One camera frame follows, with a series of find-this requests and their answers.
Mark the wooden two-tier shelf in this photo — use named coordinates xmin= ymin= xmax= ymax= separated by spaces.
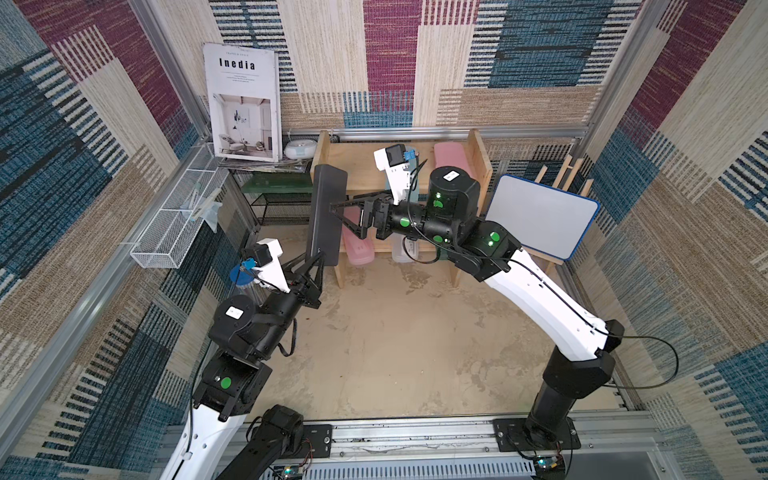
xmin=307 ymin=143 xmax=519 ymax=282

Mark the green folder on rack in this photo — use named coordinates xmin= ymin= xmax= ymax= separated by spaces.
xmin=241 ymin=172 xmax=313 ymax=195

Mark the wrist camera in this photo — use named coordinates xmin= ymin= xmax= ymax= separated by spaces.
xmin=239 ymin=238 xmax=289 ymax=293
xmin=374 ymin=144 xmax=419 ymax=205

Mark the small whiteboard on easel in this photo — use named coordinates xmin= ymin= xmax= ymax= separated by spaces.
xmin=486 ymin=155 xmax=600 ymax=272

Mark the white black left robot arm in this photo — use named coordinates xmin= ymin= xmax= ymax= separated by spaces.
xmin=161 ymin=247 xmax=325 ymax=479

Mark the white wire basket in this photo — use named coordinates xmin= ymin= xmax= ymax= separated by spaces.
xmin=130 ymin=142 xmax=228 ymax=269

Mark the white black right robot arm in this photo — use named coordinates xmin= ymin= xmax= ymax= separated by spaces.
xmin=326 ymin=167 xmax=624 ymax=449

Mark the black mesh wire rack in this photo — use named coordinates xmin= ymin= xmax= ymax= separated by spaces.
xmin=221 ymin=160 xmax=312 ymax=226

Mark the black pencil case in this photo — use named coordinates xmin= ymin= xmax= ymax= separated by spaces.
xmin=306 ymin=164 xmax=348 ymax=266

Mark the pink pencil case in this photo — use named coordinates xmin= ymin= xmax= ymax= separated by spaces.
xmin=434 ymin=142 xmax=475 ymax=178
xmin=342 ymin=226 xmax=375 ymax=267

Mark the pencil jar with blue lid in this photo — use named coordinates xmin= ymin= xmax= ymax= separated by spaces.
xmin=230 ymin=265 xmax=264 ymax=304

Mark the white round device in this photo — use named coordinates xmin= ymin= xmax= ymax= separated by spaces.
xmin=284 ymin=139 xmax=318 ymax=160

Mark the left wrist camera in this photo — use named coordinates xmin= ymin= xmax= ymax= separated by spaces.
xmin=239 ymin=238 xmax=289 ymax=293

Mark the clear white pencil case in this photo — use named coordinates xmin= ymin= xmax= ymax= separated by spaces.
xmin=391 ymin=234 xmax=419 ymax=263

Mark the Inedia magazine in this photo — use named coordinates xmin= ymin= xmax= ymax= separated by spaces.
xmin=203 ymin=43 xmax=283 ymax=163

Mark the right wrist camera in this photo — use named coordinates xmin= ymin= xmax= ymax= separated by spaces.
xmin=374 ymin=144 xmax=419 ymax=205

